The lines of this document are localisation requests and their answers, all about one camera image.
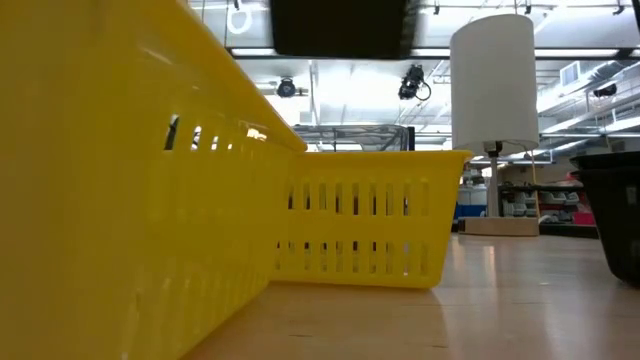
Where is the black mesh plastic basket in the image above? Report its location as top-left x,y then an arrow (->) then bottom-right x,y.
269,0 -> 419,61
569,151 -> 640,289

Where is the yellow slotted plastic basket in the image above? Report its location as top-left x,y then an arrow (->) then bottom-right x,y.
0,0 -> 474,360

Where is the round black ceiling fixture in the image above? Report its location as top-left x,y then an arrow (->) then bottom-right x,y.
275,77 -> 298,99

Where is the blue storage bin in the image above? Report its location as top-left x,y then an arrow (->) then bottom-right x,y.
453,201 -> 488,222

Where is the white shade lamp wooden base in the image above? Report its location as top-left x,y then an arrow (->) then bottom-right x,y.
449,13 -> 541,238

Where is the storage rack with bins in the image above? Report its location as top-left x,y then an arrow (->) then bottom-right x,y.
498,183 -> 600,239

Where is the black overhead camera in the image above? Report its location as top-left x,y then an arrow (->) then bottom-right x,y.
398,63 -> 433,103

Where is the white hanging ring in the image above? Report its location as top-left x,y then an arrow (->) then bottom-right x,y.
226,3 -> 253,36

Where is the black rig frame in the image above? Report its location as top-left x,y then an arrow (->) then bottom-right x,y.
227,46 -> 640,61

